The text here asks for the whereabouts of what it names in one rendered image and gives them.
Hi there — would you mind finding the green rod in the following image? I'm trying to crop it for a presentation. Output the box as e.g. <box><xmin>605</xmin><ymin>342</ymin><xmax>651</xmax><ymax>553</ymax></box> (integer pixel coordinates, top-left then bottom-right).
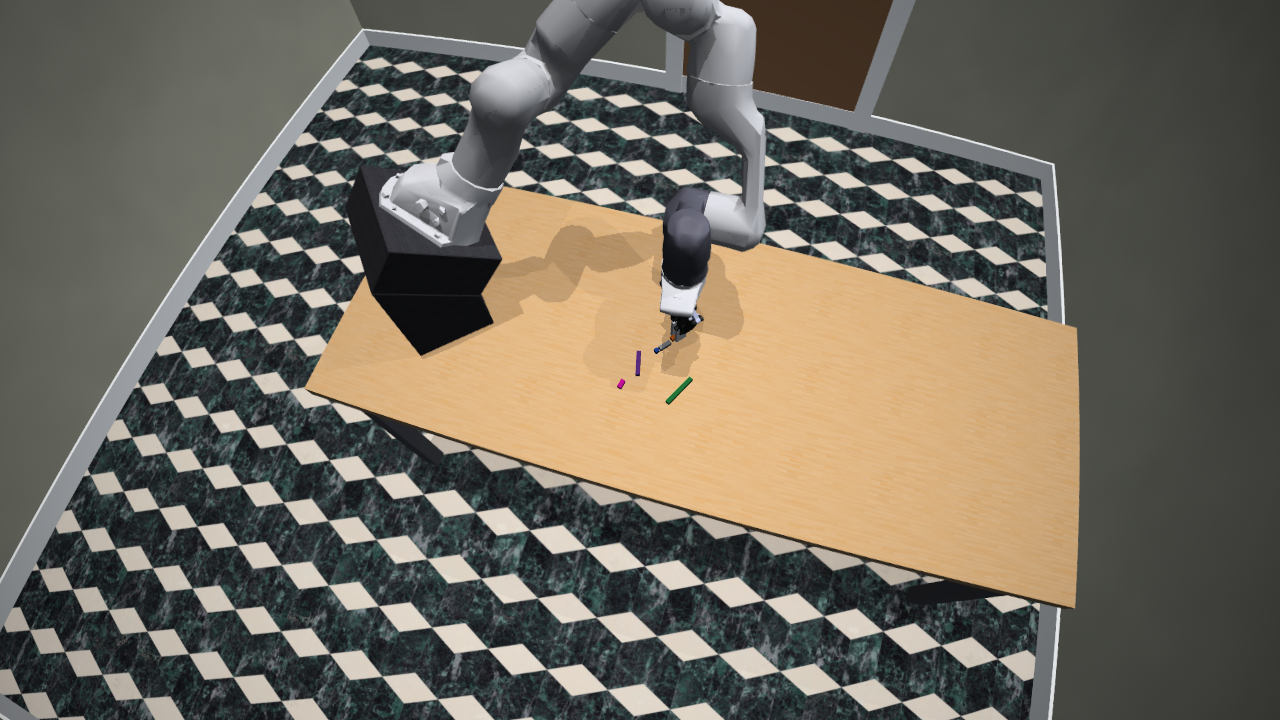
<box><xmin>666</xmin><ymin>377</ymin><xmax>692</xmax><ymax>405</ymax></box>

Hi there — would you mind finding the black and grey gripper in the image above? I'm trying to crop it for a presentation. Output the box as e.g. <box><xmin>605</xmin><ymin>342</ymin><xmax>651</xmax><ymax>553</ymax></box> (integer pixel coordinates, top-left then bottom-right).
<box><xmin>669</xmin><ymin>306</ymin><xmax>704</xmax><ymax>343</ymax></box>

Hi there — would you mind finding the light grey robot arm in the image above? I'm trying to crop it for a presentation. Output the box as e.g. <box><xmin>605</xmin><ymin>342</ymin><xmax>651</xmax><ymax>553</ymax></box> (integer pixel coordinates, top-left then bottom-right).
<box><xmin>379</xmin><ymin>0</ymin><xmax>765</xmax><ymax>316</ymax></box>

